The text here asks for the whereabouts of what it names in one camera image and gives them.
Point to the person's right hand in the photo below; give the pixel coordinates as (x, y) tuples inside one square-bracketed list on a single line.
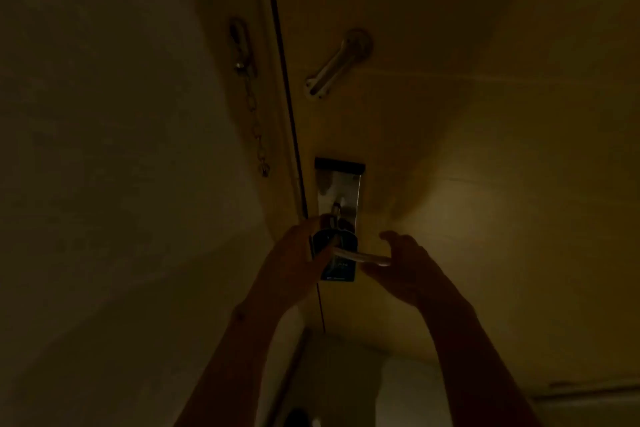
[(415, 276)]

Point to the person's left hand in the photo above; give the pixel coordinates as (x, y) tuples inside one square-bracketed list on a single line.
[(292, 271)]

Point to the yellow wooden door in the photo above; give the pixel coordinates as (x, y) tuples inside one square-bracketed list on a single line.
[(500, 116)]

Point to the person's right forearm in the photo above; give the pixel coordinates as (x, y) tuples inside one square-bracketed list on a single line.
[(470, 366)]

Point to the person's left forearm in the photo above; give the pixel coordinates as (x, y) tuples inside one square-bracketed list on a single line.
[(235, 366)]

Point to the silver inside lock plate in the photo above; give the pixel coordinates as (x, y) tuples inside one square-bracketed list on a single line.
[(345, 191)]

